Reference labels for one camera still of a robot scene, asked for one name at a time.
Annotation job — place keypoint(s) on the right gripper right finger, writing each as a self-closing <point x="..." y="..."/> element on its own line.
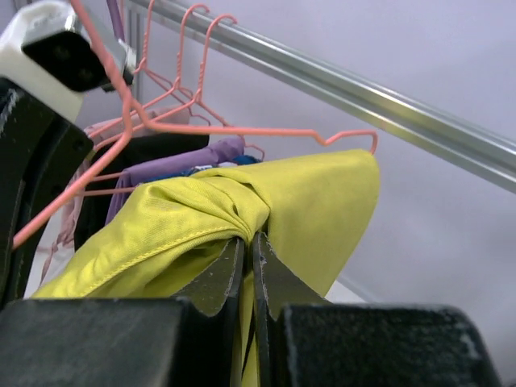
<point x="302" y="339"/>

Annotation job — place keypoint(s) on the left aluminium frame posts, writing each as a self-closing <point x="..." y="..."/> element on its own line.
<point x="135" y="35"/>

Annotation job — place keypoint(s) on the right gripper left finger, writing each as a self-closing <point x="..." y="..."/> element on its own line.
<point x="188" y="339"/>

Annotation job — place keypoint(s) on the blue patterned trousers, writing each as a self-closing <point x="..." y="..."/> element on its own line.
<point x="237" y="161"/>

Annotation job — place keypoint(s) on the aluminium hanging rail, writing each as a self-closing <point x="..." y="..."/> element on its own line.
<point x="459" y="142"/>

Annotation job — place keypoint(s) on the pink hanger of purple trousers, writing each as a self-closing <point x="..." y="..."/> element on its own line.
<point x="137" y="118"/>

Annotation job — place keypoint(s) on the yellow-green trousers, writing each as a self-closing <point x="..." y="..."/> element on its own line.
<point x="314" y="209"/>

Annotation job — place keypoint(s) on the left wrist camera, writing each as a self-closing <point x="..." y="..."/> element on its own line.
<point x="46" y="51"/>

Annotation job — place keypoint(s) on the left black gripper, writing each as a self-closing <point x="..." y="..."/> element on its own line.
<point x="40" y="152"/>

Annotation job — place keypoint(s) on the purple trousers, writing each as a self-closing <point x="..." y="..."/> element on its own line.
<point x="165" y="167"/>

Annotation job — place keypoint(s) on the black trousers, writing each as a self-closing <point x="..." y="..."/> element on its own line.
<point x="140" y="159"/>

